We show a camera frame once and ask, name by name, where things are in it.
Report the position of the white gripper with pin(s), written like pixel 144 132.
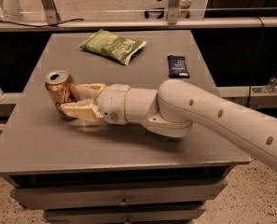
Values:
pixel 113 103

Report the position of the orange LaCroix soda can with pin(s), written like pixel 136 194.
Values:
pixel 61 89

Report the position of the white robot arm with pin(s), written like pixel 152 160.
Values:
pixel 171 109

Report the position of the green chip bag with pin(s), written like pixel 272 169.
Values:
pixel 112 46

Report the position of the grey drawer cabinet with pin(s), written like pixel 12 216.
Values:
pixel 38 149

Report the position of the dark blue snack bar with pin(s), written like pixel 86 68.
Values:
pixel 177 67

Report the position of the upper grey drawer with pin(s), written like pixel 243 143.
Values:
pixel 122 194

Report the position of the grey drawer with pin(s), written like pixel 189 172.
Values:
pixel 122 194
pixel 125 215

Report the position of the lower grey drawer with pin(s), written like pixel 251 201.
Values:
pixel 125 215

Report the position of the grey side shelf right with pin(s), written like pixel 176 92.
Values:
pixel 254 97

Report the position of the left metal bracket post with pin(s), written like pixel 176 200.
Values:
pixel 51 12

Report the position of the metal bracket post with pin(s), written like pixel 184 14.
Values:
pixel 172 11
pixel 51 12

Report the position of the centre metal bracket post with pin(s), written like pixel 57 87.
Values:
pixel 172 11

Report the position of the horizontal metal rail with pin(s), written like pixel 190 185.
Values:
pixel 81 25

